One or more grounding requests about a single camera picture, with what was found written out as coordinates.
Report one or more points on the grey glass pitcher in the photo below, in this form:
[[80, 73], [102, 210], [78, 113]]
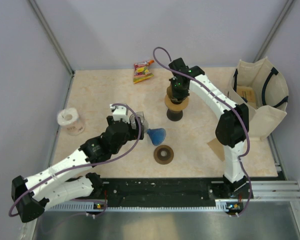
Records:
[[142, 119]]

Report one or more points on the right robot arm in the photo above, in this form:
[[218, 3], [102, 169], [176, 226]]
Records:
[[232, 127]]

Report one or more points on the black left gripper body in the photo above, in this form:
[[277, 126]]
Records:
[[133, 134]]

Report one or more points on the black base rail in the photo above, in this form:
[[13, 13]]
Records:
[[164, 192]]

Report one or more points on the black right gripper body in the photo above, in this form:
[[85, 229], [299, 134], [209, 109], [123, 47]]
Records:
[[177, 92]]

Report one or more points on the black tumbler with red lid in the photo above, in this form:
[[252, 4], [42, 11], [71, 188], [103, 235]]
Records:
[[174, 116]]

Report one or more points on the blue glass dripper near pitcher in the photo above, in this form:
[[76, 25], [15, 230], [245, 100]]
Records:
[[157, 135]]

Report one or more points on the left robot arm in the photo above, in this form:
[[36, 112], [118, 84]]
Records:
[[71, 178]]

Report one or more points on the brown paper filter right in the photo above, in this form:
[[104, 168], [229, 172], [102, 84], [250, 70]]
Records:
[[217, 148]]

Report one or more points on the grey slotted cable duct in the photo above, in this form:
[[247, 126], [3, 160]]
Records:
[[78, 206]]

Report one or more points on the white toilet paper roll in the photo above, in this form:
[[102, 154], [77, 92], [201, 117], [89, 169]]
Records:
[[70, 120]]

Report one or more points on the colourful snack packet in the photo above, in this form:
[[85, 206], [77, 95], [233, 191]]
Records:
[[142, 72]]

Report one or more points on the brown paper coffee filter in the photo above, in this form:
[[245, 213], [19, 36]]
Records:
[[173, 99]]

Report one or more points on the brown box in bag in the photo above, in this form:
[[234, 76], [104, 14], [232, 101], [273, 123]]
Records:
[[248, 95]]

